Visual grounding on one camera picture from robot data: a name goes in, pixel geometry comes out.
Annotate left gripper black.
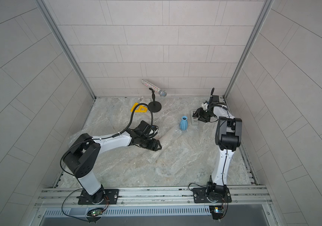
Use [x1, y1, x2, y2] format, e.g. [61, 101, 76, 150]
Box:
[138, 135, 163, 151]

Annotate aluminium mounting rail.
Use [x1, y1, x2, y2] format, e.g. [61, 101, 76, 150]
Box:
[34, 185, 272, 208]

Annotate circuit board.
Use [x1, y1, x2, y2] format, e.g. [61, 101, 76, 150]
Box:
[87, 208, 104, 217]
[209, 205, 225, 220]

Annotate blue ribbed vase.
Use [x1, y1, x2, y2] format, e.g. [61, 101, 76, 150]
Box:
[179, 116, 188, 131]

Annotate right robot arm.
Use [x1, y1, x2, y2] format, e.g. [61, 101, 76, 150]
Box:
[193, 94, 242, 203]

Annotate white crumpled object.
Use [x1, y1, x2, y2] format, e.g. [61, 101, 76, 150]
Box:
[139, 98, 151, 104]

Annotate left black cable hose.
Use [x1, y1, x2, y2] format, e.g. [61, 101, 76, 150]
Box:
[112, 103, 154, 137]

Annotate left circuit board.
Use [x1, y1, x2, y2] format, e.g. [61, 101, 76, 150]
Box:
[87, 208, 104, 217]

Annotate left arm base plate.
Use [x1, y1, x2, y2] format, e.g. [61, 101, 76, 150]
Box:
[77, 188, 120, 205]

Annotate glitter microphone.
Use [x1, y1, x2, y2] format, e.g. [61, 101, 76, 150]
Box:
[141, 79, 167, 98]

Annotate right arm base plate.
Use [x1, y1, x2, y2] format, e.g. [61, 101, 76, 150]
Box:
[191, 186, 232, 203]

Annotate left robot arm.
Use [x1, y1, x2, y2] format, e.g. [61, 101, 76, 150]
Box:
[61, 121, 162, 198]

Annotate clear bubble wrap sheet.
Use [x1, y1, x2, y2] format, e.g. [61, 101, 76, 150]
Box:
[68, 117, 184, 179]

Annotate yellow triangle ruler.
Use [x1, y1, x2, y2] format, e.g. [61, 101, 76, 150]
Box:
[131, 103, 148, 113]

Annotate right circuit board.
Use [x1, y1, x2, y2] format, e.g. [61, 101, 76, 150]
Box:
[209, 205, 225, 220]

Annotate black microphone stand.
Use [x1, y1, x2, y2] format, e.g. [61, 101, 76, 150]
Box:
[148, 88, 162, 113]

